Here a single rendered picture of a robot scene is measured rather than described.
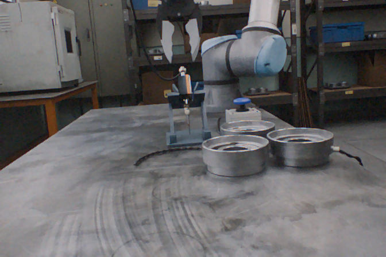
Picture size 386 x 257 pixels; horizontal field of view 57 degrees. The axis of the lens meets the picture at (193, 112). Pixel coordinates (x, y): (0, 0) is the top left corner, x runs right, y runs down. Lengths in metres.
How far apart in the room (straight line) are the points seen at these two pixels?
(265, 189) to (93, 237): 0.23
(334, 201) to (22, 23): 2.61
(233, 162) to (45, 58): 2.37
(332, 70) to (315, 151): 4.50
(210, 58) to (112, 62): 3.35
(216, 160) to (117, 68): 3.91
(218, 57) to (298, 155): 0.59
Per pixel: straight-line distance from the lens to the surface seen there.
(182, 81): 0.78
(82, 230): 0.43
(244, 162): 0.53
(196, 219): 0.42
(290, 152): 0.57
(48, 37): 2.79
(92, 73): 4.46
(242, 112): 0.82
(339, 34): 4.55
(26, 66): 2.85
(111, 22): 4.43
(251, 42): 1.05
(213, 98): 1.11
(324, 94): 4.39
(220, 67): 1.10
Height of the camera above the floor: 0.98
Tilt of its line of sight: 9 degrees down
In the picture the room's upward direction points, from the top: 4 degrees counter-clockwise
